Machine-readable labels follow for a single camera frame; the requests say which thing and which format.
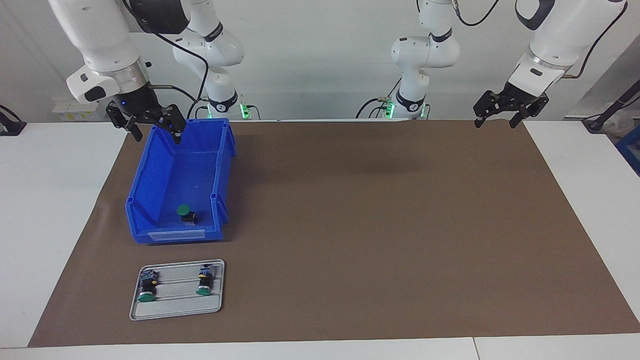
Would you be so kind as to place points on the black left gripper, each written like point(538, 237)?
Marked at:
point(517, 93)

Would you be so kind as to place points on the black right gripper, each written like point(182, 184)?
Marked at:
point(139, 103)

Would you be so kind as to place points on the green push button switch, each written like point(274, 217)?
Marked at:
point(147, 289)
point(183, 210)
point(205, 282)

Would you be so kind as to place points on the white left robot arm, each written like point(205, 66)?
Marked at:
point(550, 40)

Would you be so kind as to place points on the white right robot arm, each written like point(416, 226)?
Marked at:
point(102, 35)

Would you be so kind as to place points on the blue plastic storage bin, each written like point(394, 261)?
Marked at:
point(165, 175)

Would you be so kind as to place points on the white cardboard boxes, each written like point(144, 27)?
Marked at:
point(65, 112)

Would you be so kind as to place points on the green lit base connector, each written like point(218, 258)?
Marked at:
point(389, 107)
point(245, 110)

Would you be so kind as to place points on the black stand pole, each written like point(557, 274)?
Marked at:
point(617, 102)

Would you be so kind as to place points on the clear plastic bag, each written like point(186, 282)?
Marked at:
point(620, 125)

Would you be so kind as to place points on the blue crate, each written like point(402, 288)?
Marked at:
point(631, 150)

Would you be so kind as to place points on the brown table mat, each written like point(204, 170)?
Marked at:
point(425, 260)

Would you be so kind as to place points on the grey metal tray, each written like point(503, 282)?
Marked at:
point(177, 307)

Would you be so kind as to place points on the black clamp mount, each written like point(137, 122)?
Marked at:
point(10, 125)

